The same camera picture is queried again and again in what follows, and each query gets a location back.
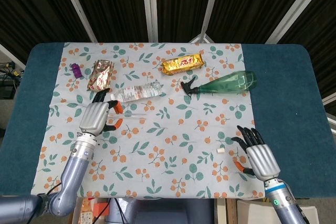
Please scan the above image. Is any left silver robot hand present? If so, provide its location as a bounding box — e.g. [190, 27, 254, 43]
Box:
[78, 87, 124, 136]

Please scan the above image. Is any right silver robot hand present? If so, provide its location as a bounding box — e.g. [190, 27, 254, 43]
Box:
[230, 125, 281, 182]

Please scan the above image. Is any clear glass test tube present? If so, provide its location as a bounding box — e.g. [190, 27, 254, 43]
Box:
[107, 112, 147, 120]

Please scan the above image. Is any crumpled gold red-print wrapper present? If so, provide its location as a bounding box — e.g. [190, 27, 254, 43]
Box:
[87, 59, 115, 93]

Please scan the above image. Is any small purple toy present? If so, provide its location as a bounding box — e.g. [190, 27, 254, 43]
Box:
[71, 63, 83, 79]

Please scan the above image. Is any clear plastic water bottle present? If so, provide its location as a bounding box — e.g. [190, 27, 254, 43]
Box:
[110, 81, 164, 103]

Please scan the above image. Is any white cardboard box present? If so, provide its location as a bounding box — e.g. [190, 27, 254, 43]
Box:
[236, 198, 320, 224]

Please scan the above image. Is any teal table cover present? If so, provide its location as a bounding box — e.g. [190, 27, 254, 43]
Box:
[0, 42, 336, 199]

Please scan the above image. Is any floral orange-fruit tablecloth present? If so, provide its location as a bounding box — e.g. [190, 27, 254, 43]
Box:
[30, 41, 265, 200]

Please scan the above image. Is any green spray bottle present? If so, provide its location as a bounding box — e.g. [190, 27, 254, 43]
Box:
[180, 70, 258, 97]

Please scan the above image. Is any orange cardboard box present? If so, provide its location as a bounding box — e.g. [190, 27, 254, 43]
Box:
[78, 197, 111, 224]

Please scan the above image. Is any yellow gold biscuit packet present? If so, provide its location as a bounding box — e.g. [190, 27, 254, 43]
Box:
[160, 53, 205, 76]

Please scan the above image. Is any grey robot torso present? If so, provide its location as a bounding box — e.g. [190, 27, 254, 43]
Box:
[106, 197, 215, 224]

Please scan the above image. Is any dark brown curtain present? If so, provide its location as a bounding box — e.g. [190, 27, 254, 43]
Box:
[0, 0, 336, 99]

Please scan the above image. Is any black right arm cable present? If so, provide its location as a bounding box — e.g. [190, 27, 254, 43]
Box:
[295, 199, 314, 224]

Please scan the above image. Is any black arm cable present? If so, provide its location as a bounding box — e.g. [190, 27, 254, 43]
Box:
[295, 199, 314, 224]
[44, 181, 65, 197]

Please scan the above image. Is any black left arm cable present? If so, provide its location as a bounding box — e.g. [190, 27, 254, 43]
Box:
[44, 181, 65, 197]

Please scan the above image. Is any tangle of black cables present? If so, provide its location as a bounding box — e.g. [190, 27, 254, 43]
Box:
[0, 61, 25, 99]

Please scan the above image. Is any white metal frame bar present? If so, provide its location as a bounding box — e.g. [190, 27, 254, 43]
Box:
[0, 42, 27, 70]

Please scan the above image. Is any white metal frame post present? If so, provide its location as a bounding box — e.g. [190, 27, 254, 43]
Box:
[57, 0, 98, 43]
[141, 0, 160, 43]
[264, 0, 328, 44]
[188, 0, 224, 44]

